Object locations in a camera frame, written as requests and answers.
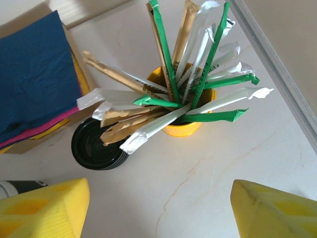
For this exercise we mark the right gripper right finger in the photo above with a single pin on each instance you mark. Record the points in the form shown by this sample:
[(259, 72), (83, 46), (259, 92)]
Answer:
[(277, 215)]

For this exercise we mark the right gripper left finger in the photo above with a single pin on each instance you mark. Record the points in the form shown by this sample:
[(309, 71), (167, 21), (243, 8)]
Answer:
[(44, 213)]

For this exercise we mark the blue paper napkin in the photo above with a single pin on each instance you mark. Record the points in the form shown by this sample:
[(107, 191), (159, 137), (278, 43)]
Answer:
[(37, 74)]

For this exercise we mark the beige napkin tray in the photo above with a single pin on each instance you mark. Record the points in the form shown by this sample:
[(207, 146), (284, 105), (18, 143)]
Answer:
[(29, 146)]

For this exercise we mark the black cup lid stack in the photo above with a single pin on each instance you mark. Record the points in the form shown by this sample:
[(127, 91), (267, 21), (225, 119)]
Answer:
[(94, 153)]

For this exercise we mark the pink paper napkin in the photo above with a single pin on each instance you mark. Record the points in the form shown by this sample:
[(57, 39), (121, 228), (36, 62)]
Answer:
[(44, 127)]

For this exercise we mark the brown sugar stick packet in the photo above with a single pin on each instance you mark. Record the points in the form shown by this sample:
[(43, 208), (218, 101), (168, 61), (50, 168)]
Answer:
[(111, 72), (119, 132), (119, 116), (157, 45), (184, 29)]

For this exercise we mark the white sugar stick packet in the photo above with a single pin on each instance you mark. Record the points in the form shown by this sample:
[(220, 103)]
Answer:
[(235, 99), (99, 111), (148, 132), (201, 24), (99, 95), (230, 72), (229, 53), (198, 62)]

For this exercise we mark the yellow stick holder cup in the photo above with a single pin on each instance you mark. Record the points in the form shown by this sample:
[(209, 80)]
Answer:
[(182, 130)]

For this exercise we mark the stack of coloured napkins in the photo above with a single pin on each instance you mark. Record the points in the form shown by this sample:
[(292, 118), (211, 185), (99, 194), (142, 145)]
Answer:
[(83, 79)]

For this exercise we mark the right aluminium side rail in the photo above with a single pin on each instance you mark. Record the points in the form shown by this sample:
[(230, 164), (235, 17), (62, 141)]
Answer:
[(272, 54)]

